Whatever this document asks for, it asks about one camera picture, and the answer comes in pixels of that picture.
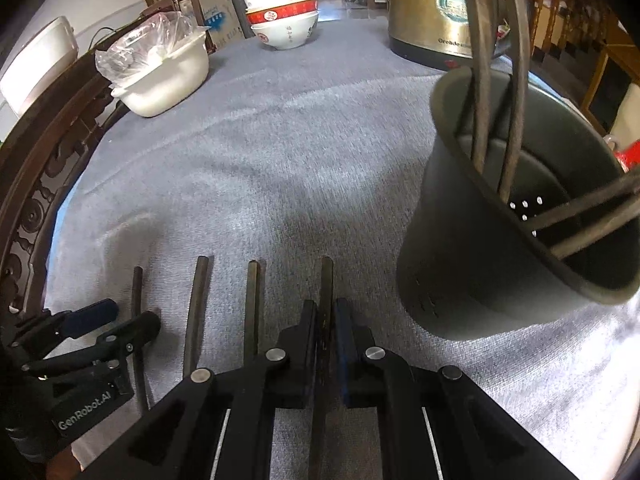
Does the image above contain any carved dark wooden sideboard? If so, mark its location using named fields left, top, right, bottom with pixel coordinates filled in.
left=0, top=0, right=222, bottom=322

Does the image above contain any white plastic pot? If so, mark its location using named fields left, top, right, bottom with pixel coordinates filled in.
left=109, top=27, right=210, bottom=119

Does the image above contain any red banded white bowl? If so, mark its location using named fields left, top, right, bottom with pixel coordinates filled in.
left=245, top=0, right=320, bottom=27

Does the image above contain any gold electric kettle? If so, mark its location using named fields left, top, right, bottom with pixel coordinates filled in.
left=387, top=0, right=507, bottom=72

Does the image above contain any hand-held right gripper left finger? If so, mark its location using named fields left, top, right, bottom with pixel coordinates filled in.
left=87, top=300, right=319, bottom=480

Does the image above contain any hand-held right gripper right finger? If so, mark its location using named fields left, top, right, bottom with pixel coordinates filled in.
left=335, top=298, right=581, bottom=480

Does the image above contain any person's left hand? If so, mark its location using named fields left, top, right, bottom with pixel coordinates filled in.
left=46, top=452, right=84, bottom=480

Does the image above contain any wooden chair back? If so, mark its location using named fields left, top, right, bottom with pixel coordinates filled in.
left=141, top=0, right=207, bottom=29

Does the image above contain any white cardboard box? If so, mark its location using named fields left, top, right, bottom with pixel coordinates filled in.
left=192, top=0, right=246, bottom=44

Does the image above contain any clear plastic bag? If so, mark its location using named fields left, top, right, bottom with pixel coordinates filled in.
left=95, top=10, right=209, bottom=85

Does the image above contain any white rice cooker pink lid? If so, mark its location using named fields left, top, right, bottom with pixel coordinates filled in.
left=0, top=16, right=80, bottom=117

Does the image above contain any grey tablecloth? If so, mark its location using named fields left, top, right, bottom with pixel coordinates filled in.
left=45, top=12, right=640, bottom=480

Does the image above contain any dark grey chopstick holder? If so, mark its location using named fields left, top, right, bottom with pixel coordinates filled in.
left=396, top=67, right=640, bottom=344

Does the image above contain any white bowl red emblem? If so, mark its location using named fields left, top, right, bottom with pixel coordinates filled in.
left=250, top=14, right=320, bottom=51

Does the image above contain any dark wooden chopstick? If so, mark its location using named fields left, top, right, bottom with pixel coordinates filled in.
left=243, top=260, right=262, bottom=367
left=131, top=266, right=152, bottom=414
left=497, top=0, right=532, bottom=202
left=306, top=256, right=335, bottom=480
left=549, top=199, right=640, bottom=262
left=456, top=0, right=502, bottom=175
left=182, top=256, right=214, bottom=382
left=529, top=169, right=640, bottom=232

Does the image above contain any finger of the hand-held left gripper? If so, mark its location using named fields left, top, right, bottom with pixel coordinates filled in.
left=11, top=298, right=119, bottom=357
left=24, top=311, right=162, bottom=379

